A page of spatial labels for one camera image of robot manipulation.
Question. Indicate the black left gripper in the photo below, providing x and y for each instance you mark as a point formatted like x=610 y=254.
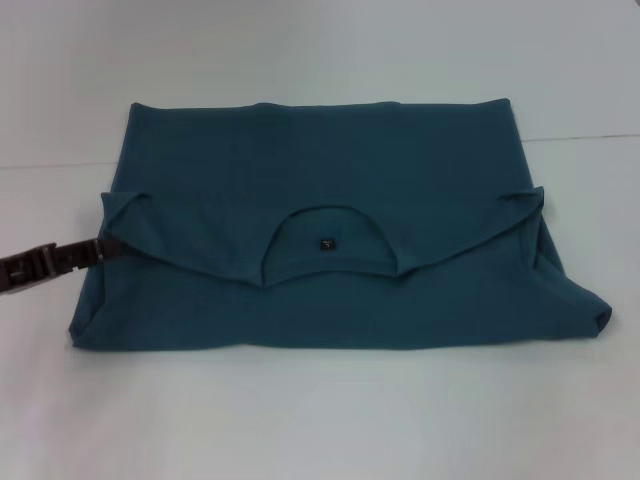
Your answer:
x=22 y=272

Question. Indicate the teal t-shirt with FREE print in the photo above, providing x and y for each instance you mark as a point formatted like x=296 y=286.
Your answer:
x=325 y=310

